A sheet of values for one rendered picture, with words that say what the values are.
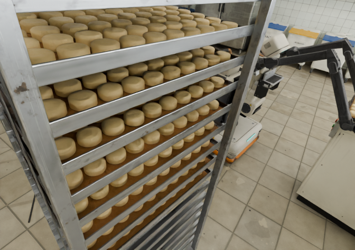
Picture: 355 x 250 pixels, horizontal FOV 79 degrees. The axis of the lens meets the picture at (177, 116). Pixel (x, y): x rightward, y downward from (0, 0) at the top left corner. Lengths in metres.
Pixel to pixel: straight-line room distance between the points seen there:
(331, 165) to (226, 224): 0.91
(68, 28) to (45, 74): 0.20
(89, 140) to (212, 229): 1.54
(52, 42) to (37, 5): 0.13
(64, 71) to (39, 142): 0.10
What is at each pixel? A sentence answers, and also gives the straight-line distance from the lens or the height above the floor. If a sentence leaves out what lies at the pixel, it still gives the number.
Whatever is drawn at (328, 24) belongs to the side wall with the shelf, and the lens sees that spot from 5.98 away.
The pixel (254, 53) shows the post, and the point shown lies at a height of 1.44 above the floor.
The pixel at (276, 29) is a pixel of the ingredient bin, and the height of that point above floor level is 0.69.
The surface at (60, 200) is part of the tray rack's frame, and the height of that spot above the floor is 1.29.
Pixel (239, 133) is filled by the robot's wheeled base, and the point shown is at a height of 0.28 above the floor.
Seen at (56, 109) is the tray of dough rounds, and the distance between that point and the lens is 0.41.
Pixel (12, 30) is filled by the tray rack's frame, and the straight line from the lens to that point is 0.29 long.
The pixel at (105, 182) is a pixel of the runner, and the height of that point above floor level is 1.23.
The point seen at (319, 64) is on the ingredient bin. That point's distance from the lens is 5.47.
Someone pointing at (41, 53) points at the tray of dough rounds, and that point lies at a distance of 0.39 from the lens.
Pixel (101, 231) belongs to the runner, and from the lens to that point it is 0.67.
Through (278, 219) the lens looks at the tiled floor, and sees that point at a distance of 2.15.
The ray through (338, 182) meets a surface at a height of 0.41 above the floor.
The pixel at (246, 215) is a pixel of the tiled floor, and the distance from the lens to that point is 2.05.
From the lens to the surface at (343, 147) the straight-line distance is 1.94.
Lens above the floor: 1.64
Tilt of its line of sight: 35 degrees down
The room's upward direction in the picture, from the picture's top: 7 degrees clockwise
